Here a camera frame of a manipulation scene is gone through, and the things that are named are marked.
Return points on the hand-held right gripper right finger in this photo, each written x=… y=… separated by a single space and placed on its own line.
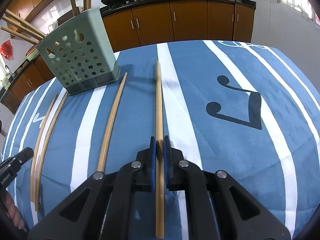
x=167 y=165

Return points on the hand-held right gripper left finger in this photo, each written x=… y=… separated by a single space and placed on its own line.
x=152 y=165

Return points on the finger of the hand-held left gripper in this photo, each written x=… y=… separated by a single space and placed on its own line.
x=23 y=154

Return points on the green perforated chopstick holder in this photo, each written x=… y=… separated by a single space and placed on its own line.
x=106 y=50

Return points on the yellow detergent bottle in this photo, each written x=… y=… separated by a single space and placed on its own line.
x=5 y=83

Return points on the metal faucet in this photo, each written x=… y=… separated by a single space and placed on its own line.
x=7 y=70

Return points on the green bowl with red lid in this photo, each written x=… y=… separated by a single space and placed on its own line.
x=30 y=52

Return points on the hanging red plastic bag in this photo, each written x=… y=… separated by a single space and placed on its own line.
x=6 y=50

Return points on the wooden base cabinets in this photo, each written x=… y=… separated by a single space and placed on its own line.
x=190 y=20

